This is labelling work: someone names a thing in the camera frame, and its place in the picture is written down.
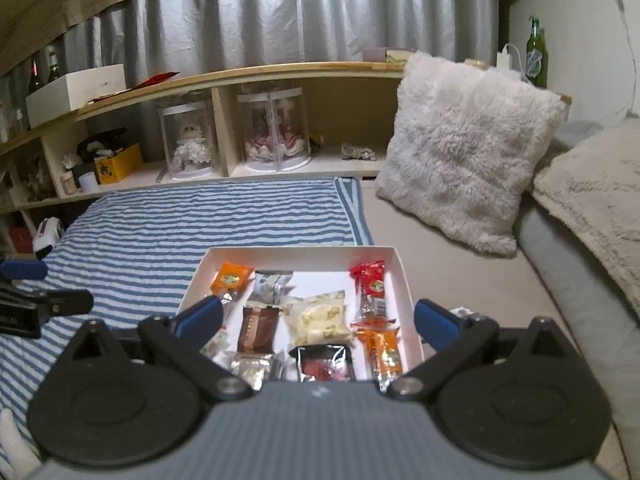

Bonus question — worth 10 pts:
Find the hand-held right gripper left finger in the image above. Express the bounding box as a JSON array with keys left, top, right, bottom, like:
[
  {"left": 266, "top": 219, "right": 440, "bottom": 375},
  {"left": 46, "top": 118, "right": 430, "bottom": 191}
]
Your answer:
[{"left": 70, "top": 295, "right": 253, "bottom": 403}]

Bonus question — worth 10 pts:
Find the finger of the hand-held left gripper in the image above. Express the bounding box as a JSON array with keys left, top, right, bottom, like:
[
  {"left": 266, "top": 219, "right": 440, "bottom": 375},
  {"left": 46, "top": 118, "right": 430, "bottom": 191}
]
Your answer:
[
  {"left": 0, "top": 282, "right": 95, "bottom": 339},
  {"left": 0, "top": 259, "right": 48, "bottom": 281}
]

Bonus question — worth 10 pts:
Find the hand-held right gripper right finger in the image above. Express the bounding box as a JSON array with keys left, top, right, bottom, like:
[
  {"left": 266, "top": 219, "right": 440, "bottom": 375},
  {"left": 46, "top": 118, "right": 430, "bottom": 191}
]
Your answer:
[{"left": 387, "top": 298, "right": 581, "bottom": 401}]

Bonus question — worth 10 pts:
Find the small green-printed pastry packet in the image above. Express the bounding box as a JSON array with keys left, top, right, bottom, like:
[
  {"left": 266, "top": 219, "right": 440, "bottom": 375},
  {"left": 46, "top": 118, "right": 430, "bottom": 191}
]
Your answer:
[{"left": 200, "top": 327, "right": 231, "bottom": 361}]

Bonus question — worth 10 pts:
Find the orange biscuit packet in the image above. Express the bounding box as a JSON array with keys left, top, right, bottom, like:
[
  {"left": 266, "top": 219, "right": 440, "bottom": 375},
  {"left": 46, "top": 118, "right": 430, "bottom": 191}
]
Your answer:
[
  {"left": 356, "top": 325, "right": 405, "bottom": 393},
  {"left": 209, "top": 261, "right": 253, "bottom": 306}
]

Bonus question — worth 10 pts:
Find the brown snack packet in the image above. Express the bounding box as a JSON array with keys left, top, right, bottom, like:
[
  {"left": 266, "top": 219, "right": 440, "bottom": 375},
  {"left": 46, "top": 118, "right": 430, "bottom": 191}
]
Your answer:
[{"left": 236, "top": 305, "right": 281, "bottom": 356}]

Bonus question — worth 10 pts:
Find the clear packet of dark squares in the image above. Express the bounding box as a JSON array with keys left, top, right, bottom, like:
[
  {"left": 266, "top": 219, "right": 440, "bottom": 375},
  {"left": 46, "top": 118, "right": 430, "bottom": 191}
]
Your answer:
[{"left": 230, "top": 352, "right": 286, "bottom": 393}]

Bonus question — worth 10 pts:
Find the small grey snack packet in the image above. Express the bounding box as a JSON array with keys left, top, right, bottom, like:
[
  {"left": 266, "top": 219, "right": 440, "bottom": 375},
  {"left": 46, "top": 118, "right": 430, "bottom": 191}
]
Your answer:
[{"left": 252, "top": 270, "right": 294, "bottom": 303}]

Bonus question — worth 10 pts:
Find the red snack packet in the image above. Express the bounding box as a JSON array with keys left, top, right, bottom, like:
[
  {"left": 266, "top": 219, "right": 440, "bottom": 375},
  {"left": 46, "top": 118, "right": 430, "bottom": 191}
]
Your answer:
[{"left": 348, "top": 259, "right": 398, "bottom": 328}]

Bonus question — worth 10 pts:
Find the cream chips bag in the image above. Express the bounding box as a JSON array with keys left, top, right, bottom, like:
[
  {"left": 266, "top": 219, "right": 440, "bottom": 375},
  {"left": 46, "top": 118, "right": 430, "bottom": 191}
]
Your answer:
[{"left": 281, "top": 290, "right": 353, "bottom": 346}]

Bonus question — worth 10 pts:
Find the black tray mooncake packet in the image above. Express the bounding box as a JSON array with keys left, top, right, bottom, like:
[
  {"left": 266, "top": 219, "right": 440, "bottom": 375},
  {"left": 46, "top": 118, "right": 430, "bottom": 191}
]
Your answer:
[{"left": 290, "top": 342, "right": 358, "bottom": 383}]

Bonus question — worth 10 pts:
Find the white cardboard tray box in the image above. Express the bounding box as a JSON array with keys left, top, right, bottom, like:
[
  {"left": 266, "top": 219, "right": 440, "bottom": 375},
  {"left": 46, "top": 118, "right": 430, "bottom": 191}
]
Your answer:
[{"left": 177, "top": 245, "right": 426, "bottom": 396}]

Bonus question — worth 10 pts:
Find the white space heater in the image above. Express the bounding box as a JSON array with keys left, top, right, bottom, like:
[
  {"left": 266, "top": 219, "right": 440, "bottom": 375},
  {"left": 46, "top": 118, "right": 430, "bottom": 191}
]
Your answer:
[{"left": 32, "top": 217, "right": 66, "bottom": 261}]

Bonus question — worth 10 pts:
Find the small figurine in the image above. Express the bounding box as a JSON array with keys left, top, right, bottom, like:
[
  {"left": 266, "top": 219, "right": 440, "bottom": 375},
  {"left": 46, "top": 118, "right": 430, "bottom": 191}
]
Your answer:
[{"left": 25, "top": 157, "right": 53, "bottom": 198}]

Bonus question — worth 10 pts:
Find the blue white striped blanket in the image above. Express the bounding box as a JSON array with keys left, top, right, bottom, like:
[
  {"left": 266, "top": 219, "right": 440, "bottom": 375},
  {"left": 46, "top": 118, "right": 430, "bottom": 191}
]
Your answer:
[{"left": 0, "top": 177, "right": 375, "bottom": 461}]

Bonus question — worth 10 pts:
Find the yellow cardboard box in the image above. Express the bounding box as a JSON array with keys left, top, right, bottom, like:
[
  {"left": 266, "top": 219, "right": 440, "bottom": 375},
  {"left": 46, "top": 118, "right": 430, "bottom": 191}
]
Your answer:
[{"left": 94, "top": 142, "right": 144, "bottom": 185}]

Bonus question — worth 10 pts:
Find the white cloth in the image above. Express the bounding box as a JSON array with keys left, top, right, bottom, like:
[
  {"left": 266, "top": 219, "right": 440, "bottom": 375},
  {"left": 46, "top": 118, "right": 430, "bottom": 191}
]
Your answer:
[{"left": 0, "top": 407, "right": 43, "bottom": 480}]

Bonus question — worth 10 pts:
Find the grey padded cushion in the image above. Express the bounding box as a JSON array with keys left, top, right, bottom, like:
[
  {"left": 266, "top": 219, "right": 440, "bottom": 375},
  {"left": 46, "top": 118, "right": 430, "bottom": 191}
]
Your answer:
[{"left": 515, "top": 120, "right": 640, "bottom": 441}]

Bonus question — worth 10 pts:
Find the black bag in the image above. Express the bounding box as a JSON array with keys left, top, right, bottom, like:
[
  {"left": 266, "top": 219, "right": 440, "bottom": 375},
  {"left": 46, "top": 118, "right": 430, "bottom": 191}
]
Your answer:
[{"left": 76, "top": 129, "right": 127, "bottom": 157}]

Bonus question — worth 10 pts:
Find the white doll in clear case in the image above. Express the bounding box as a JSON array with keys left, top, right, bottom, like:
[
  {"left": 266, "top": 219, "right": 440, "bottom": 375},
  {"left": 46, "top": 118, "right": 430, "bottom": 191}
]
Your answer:
[{"left": 159, "top": 100, "right": 222, "bottom": 180}]

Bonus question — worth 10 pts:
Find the white fluffy pillow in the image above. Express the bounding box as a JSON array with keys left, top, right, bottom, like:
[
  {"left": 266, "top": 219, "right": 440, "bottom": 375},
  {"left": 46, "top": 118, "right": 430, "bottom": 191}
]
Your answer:
[{"left": 375, "top": 51, "right": 568, "bottom": 258}]

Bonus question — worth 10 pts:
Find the white storage box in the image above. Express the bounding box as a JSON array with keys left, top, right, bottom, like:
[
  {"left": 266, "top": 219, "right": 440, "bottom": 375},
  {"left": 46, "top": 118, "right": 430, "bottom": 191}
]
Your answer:
[{"left": 26, "top": 63, "right": 126, "bottom": 128}]

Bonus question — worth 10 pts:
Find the dried twig ornament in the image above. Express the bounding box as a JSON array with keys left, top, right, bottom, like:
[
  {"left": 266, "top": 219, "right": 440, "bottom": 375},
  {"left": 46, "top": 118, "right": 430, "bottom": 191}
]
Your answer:
[{"left": 341, "top": 143, "right": 376, "bottom": 162}]

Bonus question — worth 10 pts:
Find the brown glass bottle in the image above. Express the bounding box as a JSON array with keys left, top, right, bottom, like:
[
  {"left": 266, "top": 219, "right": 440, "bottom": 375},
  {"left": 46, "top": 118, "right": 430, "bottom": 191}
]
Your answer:
[{"left": 28, "top": 55, "right": 45, "bottom": 93}]

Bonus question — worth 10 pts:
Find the pink doll in clear case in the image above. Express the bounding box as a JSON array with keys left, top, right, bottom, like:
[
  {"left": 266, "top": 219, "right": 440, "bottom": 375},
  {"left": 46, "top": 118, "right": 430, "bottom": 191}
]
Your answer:
[{"left": 236, "top": 87, "right": 313, "bottom": 171}]

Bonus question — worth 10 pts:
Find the beige textured cushion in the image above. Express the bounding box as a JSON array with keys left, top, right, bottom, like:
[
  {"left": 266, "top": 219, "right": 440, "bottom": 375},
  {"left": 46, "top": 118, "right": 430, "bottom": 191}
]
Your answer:
[{"left": 531, "top": 117, "right": 640, "bottom": 316}]

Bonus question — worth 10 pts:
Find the red paper folder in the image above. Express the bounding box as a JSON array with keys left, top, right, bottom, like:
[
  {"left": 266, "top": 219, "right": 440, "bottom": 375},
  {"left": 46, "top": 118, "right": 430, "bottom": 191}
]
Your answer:
[{"left": 132, "top": 72, "right": 182, "bottom": 90}]

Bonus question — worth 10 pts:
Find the wooden shelf unit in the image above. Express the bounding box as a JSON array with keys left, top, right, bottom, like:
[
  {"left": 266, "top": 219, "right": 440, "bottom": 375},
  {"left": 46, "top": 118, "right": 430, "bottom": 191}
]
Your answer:
[{"left": 0, "top": 61, "right": 571, "bottom": 211}]

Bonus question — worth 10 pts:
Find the white power adapter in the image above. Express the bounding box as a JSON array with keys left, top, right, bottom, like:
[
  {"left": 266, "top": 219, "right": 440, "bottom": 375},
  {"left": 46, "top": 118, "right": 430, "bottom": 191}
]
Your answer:
[{"left": 496, "top": 42, "right": 523, "bottom": 78}]

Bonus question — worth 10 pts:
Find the tall green beer bottle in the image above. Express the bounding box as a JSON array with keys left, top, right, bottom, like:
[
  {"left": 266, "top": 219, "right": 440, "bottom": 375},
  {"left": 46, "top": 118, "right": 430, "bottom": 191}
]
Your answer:
[{"left": 525, "top": 16, "right": 549, "bottom": 88}]

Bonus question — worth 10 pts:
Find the grey curtain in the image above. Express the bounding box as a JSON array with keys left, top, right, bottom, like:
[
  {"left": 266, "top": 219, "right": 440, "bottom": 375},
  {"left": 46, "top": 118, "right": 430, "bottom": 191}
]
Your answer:
[{"left": 0, "top": 0, "right": 501, "bottom": 126}]

